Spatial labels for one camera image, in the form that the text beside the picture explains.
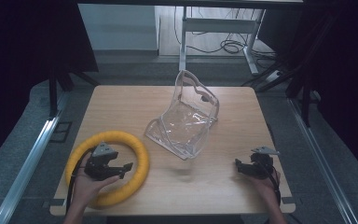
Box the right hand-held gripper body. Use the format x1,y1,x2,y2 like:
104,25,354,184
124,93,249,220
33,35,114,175
248,146,281,180

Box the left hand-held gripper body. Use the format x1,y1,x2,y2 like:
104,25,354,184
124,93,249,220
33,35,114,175
84,141,119,182

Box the yellow ring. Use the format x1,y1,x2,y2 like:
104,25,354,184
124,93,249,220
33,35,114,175
64,130,151,210

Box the person's right hand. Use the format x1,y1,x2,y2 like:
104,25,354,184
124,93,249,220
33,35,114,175
251,169,282,200

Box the person's left hand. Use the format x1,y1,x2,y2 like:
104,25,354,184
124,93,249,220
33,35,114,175
72,167,121,209

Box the clear plastic bag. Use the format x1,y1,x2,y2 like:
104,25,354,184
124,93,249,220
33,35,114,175
144,69,221,161

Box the black metal stand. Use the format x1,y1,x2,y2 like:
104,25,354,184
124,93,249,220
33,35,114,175
47,60,102,119
241,12,339,128

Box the white power strip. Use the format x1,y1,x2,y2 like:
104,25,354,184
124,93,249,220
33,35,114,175
261,69,284,84

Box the dark curtain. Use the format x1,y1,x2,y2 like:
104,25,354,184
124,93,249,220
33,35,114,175
0,0,100,174
257,0,358,178

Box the right hand-held gripper cable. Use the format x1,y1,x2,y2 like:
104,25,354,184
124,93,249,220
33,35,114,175
255,160,282,207

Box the hand-held gripper cable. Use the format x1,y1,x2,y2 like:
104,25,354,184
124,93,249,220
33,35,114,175
65,148,96,217
255,160,282,207

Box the left hand-held gripper cable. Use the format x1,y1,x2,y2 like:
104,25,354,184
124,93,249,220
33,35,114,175
65,148,96,217

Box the aluminium rail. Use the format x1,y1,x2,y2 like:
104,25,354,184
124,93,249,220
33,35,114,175
287,91,358,224
0,91,71,224

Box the black floor cables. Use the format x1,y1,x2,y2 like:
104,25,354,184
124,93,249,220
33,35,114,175
172,7,278,62

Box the white desk frame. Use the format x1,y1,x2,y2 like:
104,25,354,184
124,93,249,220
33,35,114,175
178,6,267,76

